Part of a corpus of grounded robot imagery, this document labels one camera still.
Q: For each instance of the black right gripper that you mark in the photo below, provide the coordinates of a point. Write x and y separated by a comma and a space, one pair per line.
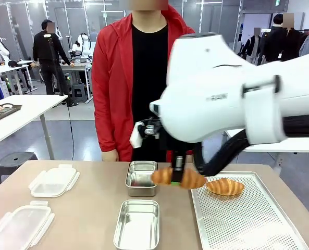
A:
177, 148

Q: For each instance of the golden brown croissant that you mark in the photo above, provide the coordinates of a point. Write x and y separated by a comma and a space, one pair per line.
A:
225, 187
193, 181

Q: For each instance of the clear plastic clip lid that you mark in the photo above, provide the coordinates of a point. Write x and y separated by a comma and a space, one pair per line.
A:
16, 229
52, 183

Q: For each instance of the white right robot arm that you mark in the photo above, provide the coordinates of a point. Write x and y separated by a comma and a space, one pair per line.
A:
209, 91

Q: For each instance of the person's right forearm red sleeve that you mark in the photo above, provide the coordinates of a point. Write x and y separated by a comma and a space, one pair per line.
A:
106, 125

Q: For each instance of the rectangular steel container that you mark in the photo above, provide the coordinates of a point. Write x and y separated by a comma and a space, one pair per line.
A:
137, 226
141, 187

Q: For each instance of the person's right hand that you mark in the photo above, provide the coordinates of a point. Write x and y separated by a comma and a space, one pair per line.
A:
110, 155

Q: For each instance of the perforated metal baking tray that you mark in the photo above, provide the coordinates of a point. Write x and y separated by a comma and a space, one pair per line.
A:
242, 216

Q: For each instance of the person in red jacket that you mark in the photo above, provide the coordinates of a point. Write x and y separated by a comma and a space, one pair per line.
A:
112, 65

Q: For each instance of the grey step stool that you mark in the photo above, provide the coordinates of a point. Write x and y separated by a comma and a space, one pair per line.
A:
79, 92

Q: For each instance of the bystander in dark coat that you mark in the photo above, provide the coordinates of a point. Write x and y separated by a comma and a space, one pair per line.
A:
253, 47

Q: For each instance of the white side table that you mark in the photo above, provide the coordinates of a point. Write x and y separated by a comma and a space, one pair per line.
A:
26, 117

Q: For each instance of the black plastic stool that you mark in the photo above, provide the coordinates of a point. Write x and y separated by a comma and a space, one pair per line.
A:
16, 161

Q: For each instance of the bystander in black jacket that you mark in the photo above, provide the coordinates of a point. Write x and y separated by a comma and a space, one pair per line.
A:
283, 41

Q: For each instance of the bystander in black clothes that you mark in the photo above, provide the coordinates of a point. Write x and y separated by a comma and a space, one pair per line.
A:
46, 47

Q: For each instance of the black flat tray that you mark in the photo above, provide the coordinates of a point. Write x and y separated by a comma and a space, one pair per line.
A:
3, 113

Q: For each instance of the white background desk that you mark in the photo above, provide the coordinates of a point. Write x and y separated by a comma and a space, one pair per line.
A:
11, 70

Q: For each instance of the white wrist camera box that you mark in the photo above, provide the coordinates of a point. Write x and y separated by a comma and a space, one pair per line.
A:
136, 138

